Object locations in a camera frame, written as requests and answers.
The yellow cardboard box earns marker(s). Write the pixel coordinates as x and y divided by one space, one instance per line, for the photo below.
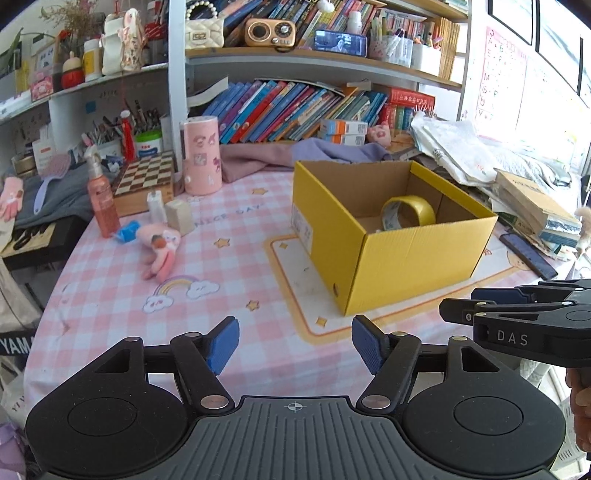
337 215

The orange white medicine box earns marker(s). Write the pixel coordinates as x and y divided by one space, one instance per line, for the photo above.
343 132

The beige eraser block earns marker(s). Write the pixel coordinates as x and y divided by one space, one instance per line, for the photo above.
179 216

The pink spray bottle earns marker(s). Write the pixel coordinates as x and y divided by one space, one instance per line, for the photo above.
100 194

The wooden retro radio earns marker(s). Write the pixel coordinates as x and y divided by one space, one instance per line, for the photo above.
270 33

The dark smartphone on table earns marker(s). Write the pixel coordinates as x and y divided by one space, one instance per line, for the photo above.
529 255

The pink purple cloth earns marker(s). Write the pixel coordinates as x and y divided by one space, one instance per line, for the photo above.
241 160

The pink knitted glove toy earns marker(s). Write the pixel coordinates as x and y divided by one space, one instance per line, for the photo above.
161 242

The pink cylindrical container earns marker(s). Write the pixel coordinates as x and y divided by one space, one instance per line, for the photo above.
202 156

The white shelf unit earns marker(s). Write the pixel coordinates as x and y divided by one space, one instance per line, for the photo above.
169 85

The red tassel ornament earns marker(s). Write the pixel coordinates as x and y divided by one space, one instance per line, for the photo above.
127 136

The cream quilted handbag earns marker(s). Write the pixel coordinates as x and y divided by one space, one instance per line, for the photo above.
203 33

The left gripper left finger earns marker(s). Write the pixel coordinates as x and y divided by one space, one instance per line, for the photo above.
199 360

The stack of old books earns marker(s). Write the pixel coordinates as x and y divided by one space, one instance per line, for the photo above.
528 207

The white green jar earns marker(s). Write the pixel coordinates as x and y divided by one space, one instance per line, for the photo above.
148 143

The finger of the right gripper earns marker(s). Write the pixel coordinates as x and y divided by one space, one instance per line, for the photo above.
500 295
470 312

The pink checkered tablecloth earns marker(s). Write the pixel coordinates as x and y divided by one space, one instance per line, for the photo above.
243 259

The pink pig plush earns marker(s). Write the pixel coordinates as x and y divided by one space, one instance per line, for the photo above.
380 134

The grey folded clothing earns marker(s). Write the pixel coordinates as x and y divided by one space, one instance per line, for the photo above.
64 198

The person's right hand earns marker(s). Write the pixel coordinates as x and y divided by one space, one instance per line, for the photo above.
580 402

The pink glove on clothes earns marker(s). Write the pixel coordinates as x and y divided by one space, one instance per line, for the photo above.
11 198

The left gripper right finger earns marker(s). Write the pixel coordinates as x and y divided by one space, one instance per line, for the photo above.
391 359

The yellow tape roll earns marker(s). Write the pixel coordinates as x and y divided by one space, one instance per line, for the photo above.
407 211

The purple hair brush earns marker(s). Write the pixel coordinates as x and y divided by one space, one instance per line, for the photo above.
56 169

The blue wrapper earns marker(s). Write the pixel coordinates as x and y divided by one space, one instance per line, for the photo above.
127 233

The wooden chess board box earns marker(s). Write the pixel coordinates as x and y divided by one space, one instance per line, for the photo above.
141 177

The white tote bags pile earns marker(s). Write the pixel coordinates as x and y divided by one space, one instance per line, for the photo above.
474 161

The row of colourful books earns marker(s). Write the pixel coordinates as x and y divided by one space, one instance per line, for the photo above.
274 110

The white power adapter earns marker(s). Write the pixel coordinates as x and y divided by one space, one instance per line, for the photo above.
155 204

